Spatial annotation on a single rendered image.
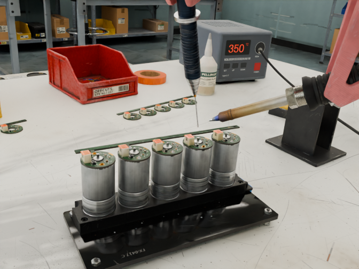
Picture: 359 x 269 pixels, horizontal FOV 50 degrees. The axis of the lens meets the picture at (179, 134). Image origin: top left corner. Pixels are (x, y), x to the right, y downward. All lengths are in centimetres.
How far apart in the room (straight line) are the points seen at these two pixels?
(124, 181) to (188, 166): 6
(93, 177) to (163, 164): 6
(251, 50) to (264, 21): 532
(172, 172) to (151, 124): 21
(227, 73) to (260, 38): 9
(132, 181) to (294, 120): 24
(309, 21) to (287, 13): 38
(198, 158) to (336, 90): 11
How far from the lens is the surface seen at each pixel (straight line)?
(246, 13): 626
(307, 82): 27
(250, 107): 28
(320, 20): 551
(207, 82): 63
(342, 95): 27
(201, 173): 32
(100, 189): 28
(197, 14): 24
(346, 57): 26
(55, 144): 45
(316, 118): 45
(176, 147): 30
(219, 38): 68
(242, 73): 72
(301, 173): 43
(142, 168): 28
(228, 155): 32
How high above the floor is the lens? 94
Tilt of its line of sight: 24 degrees down
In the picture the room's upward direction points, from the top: 4 degrees clockwise
